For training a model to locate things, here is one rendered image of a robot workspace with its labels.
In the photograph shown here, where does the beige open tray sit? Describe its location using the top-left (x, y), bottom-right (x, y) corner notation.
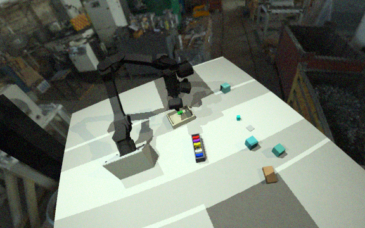
top-left (166, 105), bottom-right (196, 129)

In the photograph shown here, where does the tan rectangular block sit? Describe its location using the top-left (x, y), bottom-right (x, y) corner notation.
top-left (262, 166), bottom-right (277, 184)

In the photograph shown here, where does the teal cube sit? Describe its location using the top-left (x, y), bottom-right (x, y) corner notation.
top-left (272, 143), bottom-right (285, 157)
top-left (221, 82), bottom-right (231, 94)
top-left (245, 136), bottom-right (258, 150)

